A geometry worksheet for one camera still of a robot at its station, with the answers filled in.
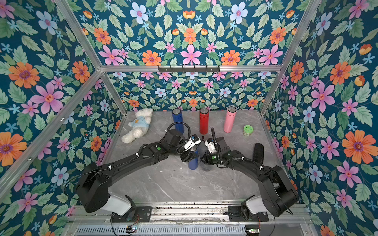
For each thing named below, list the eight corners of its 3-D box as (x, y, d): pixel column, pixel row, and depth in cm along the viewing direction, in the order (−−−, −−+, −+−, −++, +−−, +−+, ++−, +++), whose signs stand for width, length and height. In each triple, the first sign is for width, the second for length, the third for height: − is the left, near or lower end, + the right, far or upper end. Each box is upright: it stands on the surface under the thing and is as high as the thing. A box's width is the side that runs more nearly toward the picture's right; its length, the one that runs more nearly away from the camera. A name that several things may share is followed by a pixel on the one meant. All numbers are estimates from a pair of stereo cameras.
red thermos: (199, 134, 108) (199, 113, 91) (199, 128, 112) (199, 107, 95) (207, 134, 108) (209, 113, 91) (207, 128, 112) (208, 107, 94)
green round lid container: (243, 135, 106) (245, 132, 103) (242, 128, 111) (243, 125, 108) (252, 135, 106) (254, 132, 103) (250, 128, 111) (252, 125, 108)
